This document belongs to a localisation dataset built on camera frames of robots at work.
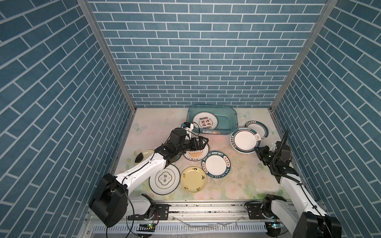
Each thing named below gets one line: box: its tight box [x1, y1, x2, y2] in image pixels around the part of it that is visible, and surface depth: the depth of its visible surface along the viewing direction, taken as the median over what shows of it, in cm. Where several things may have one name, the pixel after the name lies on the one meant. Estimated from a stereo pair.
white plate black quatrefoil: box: [148, 164, 181, 195], surface depth 85 cm
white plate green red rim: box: [230, 127, 262, 154], surface depth 93 cm
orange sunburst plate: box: [183, 143, 210, 162], surface depth 95 cm
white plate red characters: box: [192, 111, 219, 130], surface depth 114 cm
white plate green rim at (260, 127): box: [244, 119, 269, 140], surface depth 111 cm
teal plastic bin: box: [186, 104, 239, 135], surface depth 114 cm
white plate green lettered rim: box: [201, 150, 232, 179], surface depth 93 cm
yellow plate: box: [180, 166, 207, 194], surface depth 86 cm
